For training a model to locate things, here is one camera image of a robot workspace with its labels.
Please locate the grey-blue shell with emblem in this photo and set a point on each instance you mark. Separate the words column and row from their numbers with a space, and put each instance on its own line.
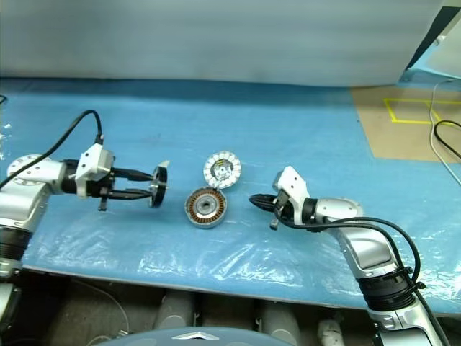
column 191, row 339

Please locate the blue plastic table cover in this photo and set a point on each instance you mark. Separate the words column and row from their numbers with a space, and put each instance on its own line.
column 230, row 122

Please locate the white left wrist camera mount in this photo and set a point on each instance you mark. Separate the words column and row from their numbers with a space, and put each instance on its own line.
column 90, row 158

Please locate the white side panel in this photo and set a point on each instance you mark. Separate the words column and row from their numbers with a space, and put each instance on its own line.
column 443, row 54

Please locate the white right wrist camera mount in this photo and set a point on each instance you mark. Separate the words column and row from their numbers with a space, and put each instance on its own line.
column 293, row 184

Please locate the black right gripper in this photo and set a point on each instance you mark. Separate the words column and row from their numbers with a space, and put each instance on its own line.
column 282, row 209

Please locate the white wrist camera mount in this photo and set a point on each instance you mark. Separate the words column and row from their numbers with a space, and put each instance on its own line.
column 90, row 158
column 293, row 184

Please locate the white rounded cap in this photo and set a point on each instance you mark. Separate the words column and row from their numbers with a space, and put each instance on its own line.
column 329, row 329

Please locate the grey rounded cylinder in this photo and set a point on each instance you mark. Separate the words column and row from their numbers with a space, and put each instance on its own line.
column 279, row 317
column 176, row 310

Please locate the black ring disc part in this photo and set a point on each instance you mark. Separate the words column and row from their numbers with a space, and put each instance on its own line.
column 158, row 187

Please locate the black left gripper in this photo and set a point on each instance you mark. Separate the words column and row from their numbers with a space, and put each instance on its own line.
column 101, row 187

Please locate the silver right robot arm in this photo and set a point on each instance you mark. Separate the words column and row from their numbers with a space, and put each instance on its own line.
column 367, row 248

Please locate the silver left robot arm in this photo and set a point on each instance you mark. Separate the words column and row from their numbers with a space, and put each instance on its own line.
column 21, row 202

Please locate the yellow tape square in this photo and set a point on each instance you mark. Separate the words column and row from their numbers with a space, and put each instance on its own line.
column 390, row 110

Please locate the silver motor housing copper windings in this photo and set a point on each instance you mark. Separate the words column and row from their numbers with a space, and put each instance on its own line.
column 206, row 208

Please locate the white backdrop board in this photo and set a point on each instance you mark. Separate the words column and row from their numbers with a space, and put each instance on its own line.
column 216, row 36

